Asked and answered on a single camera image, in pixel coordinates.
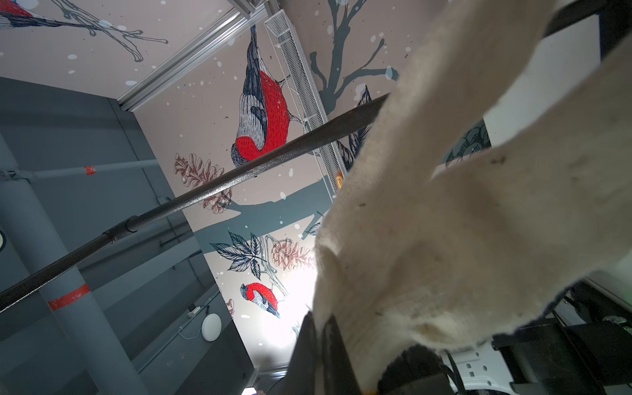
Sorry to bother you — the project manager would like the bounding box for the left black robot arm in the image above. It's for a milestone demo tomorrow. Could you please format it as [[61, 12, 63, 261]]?
[[378, 281, 631, 394]]

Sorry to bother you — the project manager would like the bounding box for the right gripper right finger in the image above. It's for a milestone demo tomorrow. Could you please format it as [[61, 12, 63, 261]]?
[[323, 315, 361, 395]]

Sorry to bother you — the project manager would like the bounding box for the cream knitted glove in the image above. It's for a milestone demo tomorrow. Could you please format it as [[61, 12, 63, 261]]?
[[313, 1, 631, 394]]

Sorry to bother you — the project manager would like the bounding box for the black clothes rack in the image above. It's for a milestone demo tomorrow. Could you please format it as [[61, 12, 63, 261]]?
[[0, 0, 632, 314]]

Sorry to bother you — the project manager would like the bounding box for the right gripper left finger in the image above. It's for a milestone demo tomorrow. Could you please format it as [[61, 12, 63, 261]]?
[[280, 312, 319, 395]]

